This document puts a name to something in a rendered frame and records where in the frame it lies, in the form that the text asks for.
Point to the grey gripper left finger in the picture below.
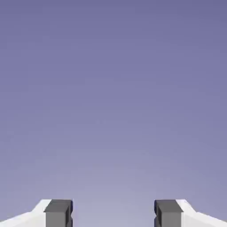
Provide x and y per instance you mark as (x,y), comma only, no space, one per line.
(56,214)

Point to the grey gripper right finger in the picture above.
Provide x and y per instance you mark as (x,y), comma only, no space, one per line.
(168,214)

